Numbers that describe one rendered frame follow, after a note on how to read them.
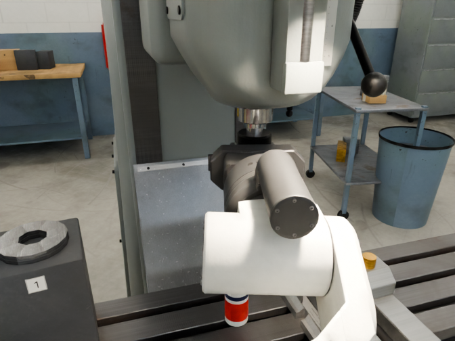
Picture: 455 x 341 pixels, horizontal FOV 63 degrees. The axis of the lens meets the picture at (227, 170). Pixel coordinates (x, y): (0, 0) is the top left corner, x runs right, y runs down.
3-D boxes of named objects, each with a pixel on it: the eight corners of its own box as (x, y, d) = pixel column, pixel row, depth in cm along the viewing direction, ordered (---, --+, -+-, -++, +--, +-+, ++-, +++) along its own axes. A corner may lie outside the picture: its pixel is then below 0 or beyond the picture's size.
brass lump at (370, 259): (378, 268, 59) (380, 258, 58) (366, 270, 58) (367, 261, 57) (368, 260, 61) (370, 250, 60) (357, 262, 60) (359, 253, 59)
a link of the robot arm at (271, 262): (304, 243, 40) (335, 325, 29) (204, 241, 39) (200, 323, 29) (320, 144, 35) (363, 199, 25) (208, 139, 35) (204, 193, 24)
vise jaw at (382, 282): (394, 293, 59) (398, 274, 57) (326, 312, 55) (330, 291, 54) (370, 271, 64) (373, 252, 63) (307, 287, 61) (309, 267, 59)
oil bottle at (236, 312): (251, 324, 62) (252, 272, 58) (228, 329, 61) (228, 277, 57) (243, 307, 66) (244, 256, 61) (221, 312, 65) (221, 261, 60)
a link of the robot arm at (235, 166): (306, 130, 47) (333, 165, 36) (300, 197, 51) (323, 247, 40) (207, 130, 47) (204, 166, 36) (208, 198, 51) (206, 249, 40)
